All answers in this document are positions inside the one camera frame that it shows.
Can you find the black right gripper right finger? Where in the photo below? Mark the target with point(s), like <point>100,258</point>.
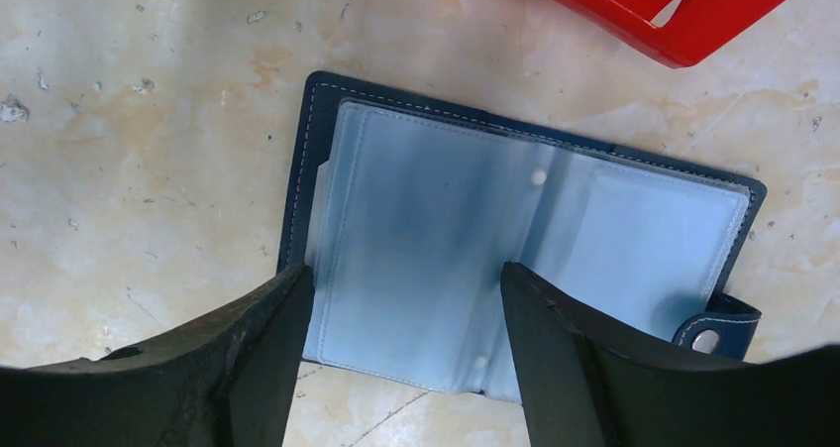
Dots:
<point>587,379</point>

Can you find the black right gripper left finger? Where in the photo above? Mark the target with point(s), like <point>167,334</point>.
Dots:
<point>226,378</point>

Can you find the navy blue card holder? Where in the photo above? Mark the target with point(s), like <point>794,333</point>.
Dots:
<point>407,207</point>

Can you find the red plastic bin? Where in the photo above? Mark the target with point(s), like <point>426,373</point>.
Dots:
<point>677,33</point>

